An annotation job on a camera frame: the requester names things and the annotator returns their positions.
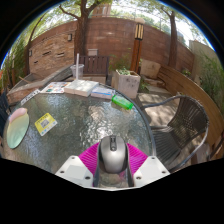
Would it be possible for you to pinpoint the slender leaning tree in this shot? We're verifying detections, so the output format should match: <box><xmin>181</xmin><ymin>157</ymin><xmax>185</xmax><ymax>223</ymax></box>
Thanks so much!
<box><xmin>24</xmin><ymin>16</ymin><xmax>46</xmax><ymax>73</ymax></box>

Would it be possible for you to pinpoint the clear plastic cup with straw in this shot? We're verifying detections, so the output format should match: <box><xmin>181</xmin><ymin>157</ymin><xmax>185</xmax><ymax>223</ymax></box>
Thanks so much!
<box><xmin>69</xmin><ymin>53</ymin><xmax>85</xmax><ymax>81</ymax></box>

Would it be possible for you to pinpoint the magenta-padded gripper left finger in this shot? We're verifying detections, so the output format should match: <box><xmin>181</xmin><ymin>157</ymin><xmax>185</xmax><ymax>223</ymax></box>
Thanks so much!
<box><xmin>54</xmin><ymin>142</ymin><xmax>101</xmax><ymax>188</ymax></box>

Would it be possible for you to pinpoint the thin tree by wall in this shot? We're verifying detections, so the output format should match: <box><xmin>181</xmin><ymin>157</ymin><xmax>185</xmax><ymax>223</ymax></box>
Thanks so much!
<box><xmin>163</xmin><ymin>8</ymin><xmax>179</xmax><ymax>69</ymax></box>

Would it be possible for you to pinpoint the wooden garden lamp post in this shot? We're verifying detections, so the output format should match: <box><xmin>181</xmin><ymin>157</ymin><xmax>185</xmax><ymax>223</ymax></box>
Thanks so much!
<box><xmin>129</xmin><ymin>17</ymin><xmax>146</xmax><ymax>74</ymax></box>

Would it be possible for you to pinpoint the yellow printed card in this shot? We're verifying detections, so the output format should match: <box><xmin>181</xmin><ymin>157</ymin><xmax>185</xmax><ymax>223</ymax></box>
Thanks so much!
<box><xmin>34</xmin><ymin>112</ymin><xmax>58</xmax><ymax>137</ymax></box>

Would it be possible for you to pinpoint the tan stone block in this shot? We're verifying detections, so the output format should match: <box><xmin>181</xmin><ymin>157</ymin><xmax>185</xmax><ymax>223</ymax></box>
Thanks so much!
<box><xmin>139</xmin><ymin>59</ymin><xmax>162</xmax><ymax>80</ymax></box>

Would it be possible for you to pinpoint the curved wooden bench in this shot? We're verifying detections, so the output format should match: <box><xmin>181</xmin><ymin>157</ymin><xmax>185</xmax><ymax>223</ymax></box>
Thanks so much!
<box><xmin>157</xmin><ymin>64</ymin><xmax>224</xmax><ymax>151</ymax></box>

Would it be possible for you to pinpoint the green plastic case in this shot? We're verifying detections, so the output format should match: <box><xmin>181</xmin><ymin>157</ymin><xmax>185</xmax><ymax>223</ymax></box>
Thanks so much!
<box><xmin>111</xmin><ymin>94</ymin><xmax>134</xmax><ymax>111</ymax></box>

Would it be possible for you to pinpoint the white and blue packet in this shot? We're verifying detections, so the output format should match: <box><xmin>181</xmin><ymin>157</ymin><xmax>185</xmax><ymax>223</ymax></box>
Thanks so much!
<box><xmin>90</xmin><ymin>85</ymin><xmax>116</xmax><ymax>100</ymax></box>

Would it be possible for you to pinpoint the grey and black computer mouse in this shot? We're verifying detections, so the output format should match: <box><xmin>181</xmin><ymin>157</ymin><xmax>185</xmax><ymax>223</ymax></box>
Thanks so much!
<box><xmin>97</xmin><ymin>134</ymin><xmax>130</xmax><ymax>174</ymax></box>

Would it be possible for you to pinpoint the white square planter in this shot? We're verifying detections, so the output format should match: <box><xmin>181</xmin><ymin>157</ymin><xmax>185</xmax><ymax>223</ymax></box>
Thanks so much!
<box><xmin>111</xmin><ymin>68</ymin><xmax>142</xmax><ymax>100</ymax></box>

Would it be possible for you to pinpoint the colourful printed sheet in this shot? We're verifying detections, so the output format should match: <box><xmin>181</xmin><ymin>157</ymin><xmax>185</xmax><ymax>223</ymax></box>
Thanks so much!
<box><xmin>40</xmin><ymin>81</ymin><xmax>72</xmax><ymax>94</ymax></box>

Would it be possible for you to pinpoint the dark wooden slatted chair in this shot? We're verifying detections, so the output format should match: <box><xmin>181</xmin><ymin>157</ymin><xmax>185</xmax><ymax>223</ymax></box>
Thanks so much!
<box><xmin>79</xmin><ymin>54</ymin><xmax>110</xmax><ymax>84</ymax></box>

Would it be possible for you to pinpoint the raised stone basin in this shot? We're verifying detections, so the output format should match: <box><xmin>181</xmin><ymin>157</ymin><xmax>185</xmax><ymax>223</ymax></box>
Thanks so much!
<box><xmin>6</xmin><ymin>63</ymin><xmax>73</xmax><ymax>104</ymax></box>

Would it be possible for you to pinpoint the large tree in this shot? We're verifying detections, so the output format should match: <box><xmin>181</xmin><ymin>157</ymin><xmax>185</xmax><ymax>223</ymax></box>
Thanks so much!
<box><xmin>59</xmin><ymin>0</ymin><xmax>111</xmax><ymax>61</ymax></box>

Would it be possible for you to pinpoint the round green mouse pad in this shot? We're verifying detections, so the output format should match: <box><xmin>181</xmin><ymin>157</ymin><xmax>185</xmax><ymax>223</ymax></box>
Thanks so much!
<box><xmin>6</xmin><ymin>107</ymin><xmax>30</xmax><ymax>150</ymax></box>

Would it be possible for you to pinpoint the grey wall box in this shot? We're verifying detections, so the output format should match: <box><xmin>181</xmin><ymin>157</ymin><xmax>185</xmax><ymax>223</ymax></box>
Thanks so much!
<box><xmin>87</xmin><ymin>48</ymin><xmax>99</xmax><ymax>57</ymax></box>

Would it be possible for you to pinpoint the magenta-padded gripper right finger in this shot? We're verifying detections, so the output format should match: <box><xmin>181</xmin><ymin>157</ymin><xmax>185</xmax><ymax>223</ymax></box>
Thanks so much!
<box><xmin>125</xmin><ymin>142</ymin><xmax>171</xmax><ymax>188</ymax></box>

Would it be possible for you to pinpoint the white flat box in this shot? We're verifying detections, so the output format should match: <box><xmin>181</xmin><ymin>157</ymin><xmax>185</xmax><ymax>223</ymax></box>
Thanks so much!
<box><xmin>63</xmin><ymin>79</ymin><xmax>100</xmax><ymax>98</ymax></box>

